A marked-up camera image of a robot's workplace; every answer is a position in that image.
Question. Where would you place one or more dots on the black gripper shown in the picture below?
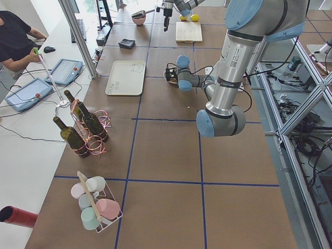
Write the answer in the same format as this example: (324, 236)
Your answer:
(172, 77)
(166, 12)

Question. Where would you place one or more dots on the white plate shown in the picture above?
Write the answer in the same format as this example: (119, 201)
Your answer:
(171, 81)

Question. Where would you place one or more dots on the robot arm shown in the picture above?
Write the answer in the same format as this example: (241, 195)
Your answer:
(184, 7)
(248, 23)

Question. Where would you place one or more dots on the white serving tray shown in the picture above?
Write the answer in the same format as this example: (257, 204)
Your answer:
(126, 78)

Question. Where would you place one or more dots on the metal scoop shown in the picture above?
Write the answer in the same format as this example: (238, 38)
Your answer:
(141, 14)

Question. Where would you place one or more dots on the wooden cutting board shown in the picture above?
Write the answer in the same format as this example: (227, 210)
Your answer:
(188, 32)

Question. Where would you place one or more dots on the pink bowl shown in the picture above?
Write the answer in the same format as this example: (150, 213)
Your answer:
(139, 21)

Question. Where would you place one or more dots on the yellow lemon near board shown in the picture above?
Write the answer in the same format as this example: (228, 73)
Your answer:
(195, 18)

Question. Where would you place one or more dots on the grey folded cloth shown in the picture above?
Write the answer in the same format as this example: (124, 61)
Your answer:
(126, 43)

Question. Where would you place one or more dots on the dark wine bottle middle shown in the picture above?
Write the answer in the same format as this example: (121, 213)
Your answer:
(92, 122)

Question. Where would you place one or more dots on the dark wine bottle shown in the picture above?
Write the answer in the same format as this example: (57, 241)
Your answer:
(92, 122)
(72, 137)
(75, 110)

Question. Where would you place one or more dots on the dark wine bottle back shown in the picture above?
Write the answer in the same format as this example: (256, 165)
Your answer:
(75, 110)

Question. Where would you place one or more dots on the teach pendant far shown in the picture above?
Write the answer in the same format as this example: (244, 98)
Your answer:
(66, 71)

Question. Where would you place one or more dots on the teach pendant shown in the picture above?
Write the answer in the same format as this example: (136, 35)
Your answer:
(28, 95)
(66, 71)

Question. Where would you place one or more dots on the clear rod with stand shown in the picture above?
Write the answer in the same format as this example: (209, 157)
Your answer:
(63, 103)

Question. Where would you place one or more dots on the dark wine bottle front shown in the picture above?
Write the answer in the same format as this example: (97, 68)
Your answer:
(72, 137)

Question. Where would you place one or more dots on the black computer mouse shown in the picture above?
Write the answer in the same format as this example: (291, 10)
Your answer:
(49, 49)

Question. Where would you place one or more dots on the white cup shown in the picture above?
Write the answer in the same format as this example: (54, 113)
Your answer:
(96, 183)

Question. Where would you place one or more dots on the teach pendant near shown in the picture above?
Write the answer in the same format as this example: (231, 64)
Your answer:
(28, 95)

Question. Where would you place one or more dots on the lilac cup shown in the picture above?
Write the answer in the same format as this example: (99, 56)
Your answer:
(77, 191)

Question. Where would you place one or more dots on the person in black shirt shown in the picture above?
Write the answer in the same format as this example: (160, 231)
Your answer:
(17, 50)

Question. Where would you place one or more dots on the pink cup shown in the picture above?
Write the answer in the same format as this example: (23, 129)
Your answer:
(108, 208)

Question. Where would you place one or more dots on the grey blue cup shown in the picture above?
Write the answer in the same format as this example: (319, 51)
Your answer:
(84, 202)

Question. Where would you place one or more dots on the mint green cup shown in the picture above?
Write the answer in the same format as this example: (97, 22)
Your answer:
(89, 219)

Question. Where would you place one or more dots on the red cylinder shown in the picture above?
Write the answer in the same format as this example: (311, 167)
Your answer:
(15, 216)

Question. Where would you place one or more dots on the aluminium frame post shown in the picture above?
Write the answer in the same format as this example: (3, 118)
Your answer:
(71, 19)

